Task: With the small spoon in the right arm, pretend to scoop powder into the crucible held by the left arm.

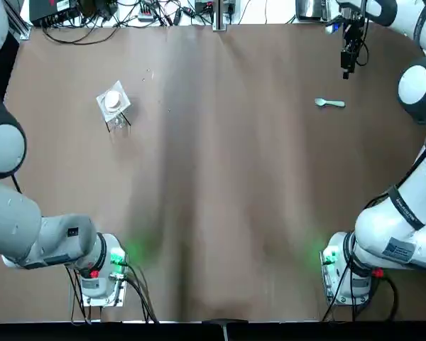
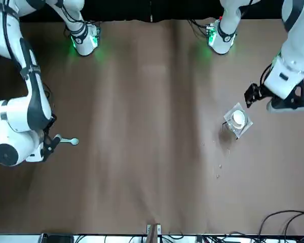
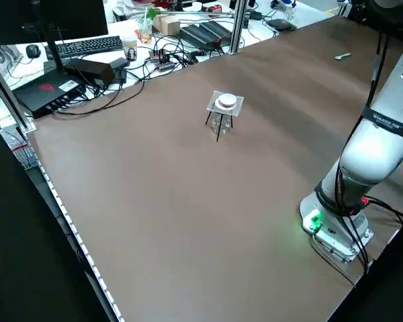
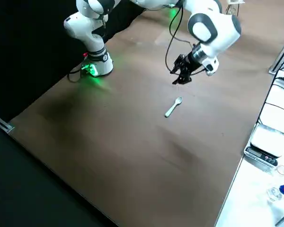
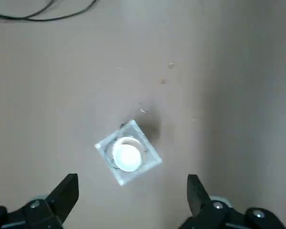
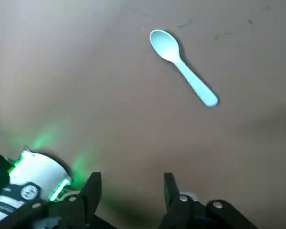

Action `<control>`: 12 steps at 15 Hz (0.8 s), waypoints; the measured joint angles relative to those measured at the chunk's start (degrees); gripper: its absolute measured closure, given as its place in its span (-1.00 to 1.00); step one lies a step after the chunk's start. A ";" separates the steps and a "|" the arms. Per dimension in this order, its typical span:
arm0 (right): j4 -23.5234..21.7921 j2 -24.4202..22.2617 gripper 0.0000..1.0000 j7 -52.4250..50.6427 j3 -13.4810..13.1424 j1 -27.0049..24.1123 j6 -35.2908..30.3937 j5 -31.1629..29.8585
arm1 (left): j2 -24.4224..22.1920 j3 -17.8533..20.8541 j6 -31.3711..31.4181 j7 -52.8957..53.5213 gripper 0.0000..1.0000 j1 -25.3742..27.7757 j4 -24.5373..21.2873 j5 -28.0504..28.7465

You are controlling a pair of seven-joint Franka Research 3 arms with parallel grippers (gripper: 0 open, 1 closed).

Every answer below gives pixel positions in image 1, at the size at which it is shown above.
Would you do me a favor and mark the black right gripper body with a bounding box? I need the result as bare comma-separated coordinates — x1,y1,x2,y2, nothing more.
342,13,367,50

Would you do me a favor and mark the small pale green spoon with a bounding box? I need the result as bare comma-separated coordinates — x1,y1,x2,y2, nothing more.
314,97,346,109

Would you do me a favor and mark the small white crucible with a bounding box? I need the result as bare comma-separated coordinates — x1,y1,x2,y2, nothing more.
104,91,121,109

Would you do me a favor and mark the grey usb hub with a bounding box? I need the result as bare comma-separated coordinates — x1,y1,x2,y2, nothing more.
136,4,156,19

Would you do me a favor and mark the black power brick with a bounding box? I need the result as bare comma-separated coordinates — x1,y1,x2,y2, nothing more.
78,0,119,21

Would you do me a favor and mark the black computer box red logo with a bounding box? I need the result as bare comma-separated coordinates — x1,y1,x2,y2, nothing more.
29,0,82,26

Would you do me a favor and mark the aluminium profile post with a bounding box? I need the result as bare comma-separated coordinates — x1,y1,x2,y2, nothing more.
6,9,32,40
212,0,229,33

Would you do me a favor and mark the black right arm base cable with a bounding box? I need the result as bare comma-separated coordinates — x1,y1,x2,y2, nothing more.
321,264,400,323

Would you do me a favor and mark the black arm base cable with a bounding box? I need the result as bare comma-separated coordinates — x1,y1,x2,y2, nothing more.
66,261,161,325
321,264,400,323

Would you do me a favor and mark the black desk cable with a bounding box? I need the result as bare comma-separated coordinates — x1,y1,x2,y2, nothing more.
41,23,119,46

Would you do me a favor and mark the black left arm base cable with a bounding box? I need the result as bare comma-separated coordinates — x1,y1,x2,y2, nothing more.
66,261,161,325

